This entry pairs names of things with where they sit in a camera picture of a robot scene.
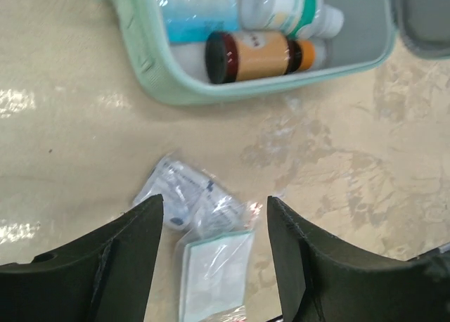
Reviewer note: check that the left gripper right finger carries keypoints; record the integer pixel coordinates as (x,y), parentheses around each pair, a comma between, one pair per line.
(321,277)

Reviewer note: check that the clear bottle green label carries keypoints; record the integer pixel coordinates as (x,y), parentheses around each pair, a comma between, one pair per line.
(297,19)

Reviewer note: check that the blue plaster packet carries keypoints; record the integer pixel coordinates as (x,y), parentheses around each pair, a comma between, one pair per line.
(188,21)

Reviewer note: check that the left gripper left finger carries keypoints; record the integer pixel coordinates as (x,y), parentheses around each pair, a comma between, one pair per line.
(104,275)

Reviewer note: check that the small clear plaster bag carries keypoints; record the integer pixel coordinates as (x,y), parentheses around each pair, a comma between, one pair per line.
(195,201)

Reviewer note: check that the brown medicine bottle orange cap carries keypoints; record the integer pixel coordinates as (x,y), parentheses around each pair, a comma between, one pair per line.
(243,56)

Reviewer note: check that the mint green medicine case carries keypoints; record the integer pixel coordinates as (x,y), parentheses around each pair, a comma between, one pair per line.
(196,52)

